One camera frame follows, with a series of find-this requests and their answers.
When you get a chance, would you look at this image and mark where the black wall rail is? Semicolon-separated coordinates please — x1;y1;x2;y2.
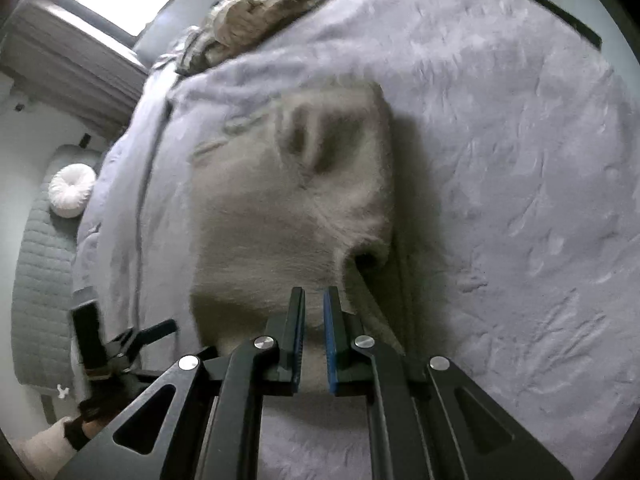
522;0;603;51

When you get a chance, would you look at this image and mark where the patterned beige pillow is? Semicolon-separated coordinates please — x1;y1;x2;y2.
175;0;373;77

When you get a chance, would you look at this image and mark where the khaki knit sweater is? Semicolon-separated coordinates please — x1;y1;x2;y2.
187;82;397;396

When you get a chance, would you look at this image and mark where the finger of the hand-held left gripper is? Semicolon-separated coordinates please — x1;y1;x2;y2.
127;319;179;349

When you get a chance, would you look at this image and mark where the person's left forearm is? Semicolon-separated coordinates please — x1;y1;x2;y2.
14;416;91;472

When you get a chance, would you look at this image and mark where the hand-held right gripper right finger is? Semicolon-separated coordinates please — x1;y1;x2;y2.
324;286;576;480

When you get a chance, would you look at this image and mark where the round white cushion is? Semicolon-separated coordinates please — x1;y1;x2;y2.
48;163;97;219

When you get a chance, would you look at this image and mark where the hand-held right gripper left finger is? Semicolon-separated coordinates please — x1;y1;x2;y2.
55;287;307;480

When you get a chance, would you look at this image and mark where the grey ribbed radiator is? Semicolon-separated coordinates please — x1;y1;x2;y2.
0;0;151;138

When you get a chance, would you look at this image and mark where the person's left hand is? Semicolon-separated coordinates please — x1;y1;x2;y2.
80;417;110;442

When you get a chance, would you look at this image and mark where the light grey bed sheet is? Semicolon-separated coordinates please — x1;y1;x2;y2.
72;0;640;480

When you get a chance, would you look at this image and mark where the grey quilted mat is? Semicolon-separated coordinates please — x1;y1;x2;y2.
11;144;110;397

